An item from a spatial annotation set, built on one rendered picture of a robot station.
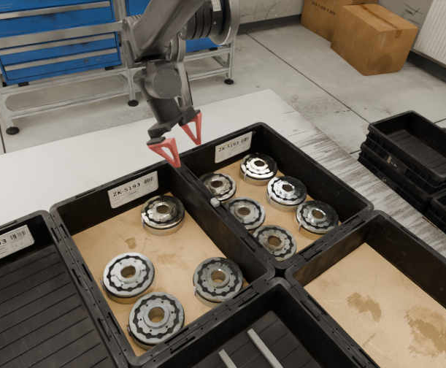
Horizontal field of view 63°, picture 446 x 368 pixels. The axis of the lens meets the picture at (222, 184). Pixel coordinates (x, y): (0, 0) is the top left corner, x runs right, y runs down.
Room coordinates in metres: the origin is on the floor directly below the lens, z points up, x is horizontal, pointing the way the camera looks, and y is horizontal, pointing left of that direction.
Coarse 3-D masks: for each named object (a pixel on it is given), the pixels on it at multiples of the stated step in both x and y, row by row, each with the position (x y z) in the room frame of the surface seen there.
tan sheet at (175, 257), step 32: (128, 224) 0.55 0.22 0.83; (192, 224) 0.56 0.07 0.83; (96, 256) 0.45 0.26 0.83; (160, 256) 0.47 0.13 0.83; (192, 256) 0.47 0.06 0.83; (224, 256) 0.48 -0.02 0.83; (160, 288) 0.39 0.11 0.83; (192, 288) 0.39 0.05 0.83; (160, 320) 0.32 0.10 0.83; (192, 320) 0.33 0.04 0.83
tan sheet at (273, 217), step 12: (228, 168) 0.78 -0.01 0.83; (240, 180) 0.73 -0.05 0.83; (240, 192) 0.69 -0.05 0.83; (252, 192) 0.69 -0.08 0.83; (264, 192) 0.69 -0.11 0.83; (264, 204) 0.65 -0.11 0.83; (276, 216) 0.61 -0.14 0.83; (288, 216) 0.61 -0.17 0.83; (288, 228) 0.57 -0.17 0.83; (300, 240) 0.54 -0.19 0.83; (312, 240) 0.54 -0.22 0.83
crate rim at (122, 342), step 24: (144, 168) 0.64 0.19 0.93; (96, 192) 0.56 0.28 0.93; (216, 216) 0.51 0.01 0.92; (72, 240) 0.42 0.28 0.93; (240, 240) 0.45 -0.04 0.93; (264, 264) 0.40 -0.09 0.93; (96, 288) 0.32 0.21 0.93; (216, 312) 0.30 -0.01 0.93; (120, 336) 0.24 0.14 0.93; (144, 360) 0.21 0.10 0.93
